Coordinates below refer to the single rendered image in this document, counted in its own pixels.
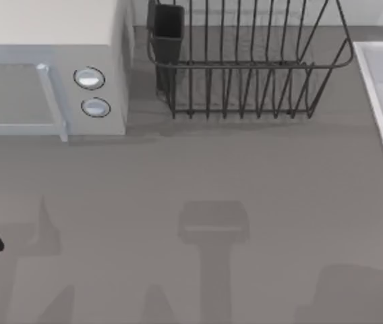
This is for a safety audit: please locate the round microwave knob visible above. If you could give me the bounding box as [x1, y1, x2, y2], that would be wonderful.
[73, 65, 106, 91]
[80, 97, 112, 119]

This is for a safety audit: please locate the black cutlery holder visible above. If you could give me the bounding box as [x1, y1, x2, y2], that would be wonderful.
[146, 0, 185, 65]

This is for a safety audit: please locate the glass microwave door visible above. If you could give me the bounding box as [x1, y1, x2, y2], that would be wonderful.
[0, 62, 69, 142]

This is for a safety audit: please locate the pale microwave oven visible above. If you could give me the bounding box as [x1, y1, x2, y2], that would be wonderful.
[0, 0, 135, 142]

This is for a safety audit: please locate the dark wire dish rack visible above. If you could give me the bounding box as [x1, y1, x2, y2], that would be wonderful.
[146, 0, 354, 119]

